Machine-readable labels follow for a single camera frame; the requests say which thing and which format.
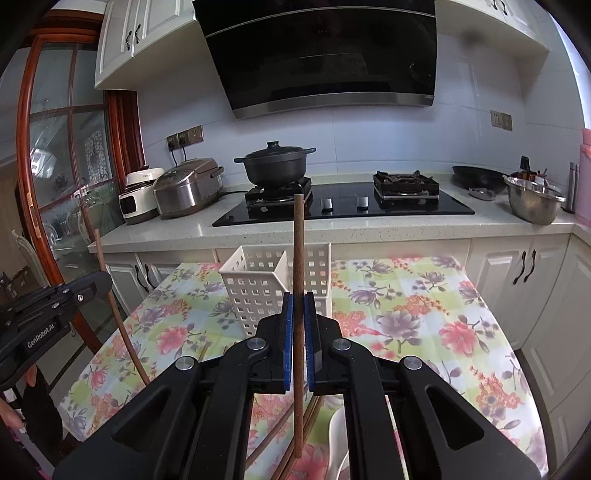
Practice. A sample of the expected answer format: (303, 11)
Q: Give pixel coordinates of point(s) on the dark condiment bottle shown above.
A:
(525, 165)

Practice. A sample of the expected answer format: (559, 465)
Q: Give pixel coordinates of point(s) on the small white cooker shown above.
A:
(138, 198)

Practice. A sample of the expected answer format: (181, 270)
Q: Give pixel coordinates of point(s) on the white ceramic spoon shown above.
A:
(339, 438)

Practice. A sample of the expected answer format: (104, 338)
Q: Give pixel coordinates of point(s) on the brown wooden chopstick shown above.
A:
(205, 351)
(138, 364)
(298, 254)
(270, 443)
(310, 417)

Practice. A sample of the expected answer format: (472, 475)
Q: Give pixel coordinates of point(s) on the floral tablecloth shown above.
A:
(415, 323)

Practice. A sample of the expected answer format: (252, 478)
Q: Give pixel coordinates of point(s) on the silver rice cooker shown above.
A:
(187, 191)

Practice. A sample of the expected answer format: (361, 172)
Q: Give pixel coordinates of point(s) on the wall power outlet strip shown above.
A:
(187, 137)

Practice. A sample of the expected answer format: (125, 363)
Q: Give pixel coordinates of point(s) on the black wok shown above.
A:
(480, 177)

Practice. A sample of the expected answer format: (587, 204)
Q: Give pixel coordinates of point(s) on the white perforated plastic basket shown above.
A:
(249, 286)

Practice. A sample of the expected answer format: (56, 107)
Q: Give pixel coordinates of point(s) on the steel bottle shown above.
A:
(574, 189)

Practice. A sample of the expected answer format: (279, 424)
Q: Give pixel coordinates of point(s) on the white wall cabinet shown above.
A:
(498, 23)
(138, 41)

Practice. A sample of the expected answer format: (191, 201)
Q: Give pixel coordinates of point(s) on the person's left hand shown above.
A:
(10, 413)

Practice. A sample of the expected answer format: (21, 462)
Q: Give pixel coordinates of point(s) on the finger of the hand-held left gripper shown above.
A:
(32, 307)
(87, 286)

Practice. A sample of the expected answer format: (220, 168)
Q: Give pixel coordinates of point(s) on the wooden glass door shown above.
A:
(55, 161)

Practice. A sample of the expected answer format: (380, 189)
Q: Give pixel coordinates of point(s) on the pink container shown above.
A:
(586, 175)

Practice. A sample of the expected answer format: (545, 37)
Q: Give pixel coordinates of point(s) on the black glass gas stove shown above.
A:
(346, 210)

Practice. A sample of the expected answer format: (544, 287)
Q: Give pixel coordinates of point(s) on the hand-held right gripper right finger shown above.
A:
(309, 341)

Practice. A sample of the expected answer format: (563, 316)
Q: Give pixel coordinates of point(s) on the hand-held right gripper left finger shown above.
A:
(288, 341)

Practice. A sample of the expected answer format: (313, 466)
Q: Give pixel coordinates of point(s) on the person's dark clothing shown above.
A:
(41, 415)

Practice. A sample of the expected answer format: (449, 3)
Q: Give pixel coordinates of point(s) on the black range hood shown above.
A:
(323, 55)

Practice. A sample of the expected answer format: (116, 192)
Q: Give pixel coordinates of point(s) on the wall switch plate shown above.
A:
(502, 120)

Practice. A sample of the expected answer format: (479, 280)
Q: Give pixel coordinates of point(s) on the black lidded pot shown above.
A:
(277, 166)

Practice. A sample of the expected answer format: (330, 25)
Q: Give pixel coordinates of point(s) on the stainless steel bowl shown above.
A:
(531, 205)

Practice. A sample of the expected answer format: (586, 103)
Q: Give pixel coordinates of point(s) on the white chair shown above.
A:
(27, 256)

